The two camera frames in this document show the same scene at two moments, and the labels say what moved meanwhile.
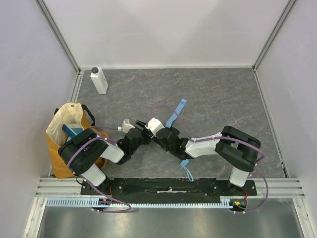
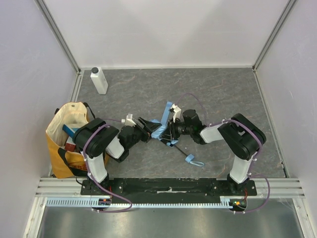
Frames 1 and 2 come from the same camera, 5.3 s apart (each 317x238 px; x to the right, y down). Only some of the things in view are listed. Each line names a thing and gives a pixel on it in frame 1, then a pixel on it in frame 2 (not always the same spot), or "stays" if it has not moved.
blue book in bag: x=71 y=132 stays
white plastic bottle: x=99 y=80 stays
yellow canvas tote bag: x=75 y=115 stays
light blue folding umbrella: x=185 y=162 → x=158 y=132
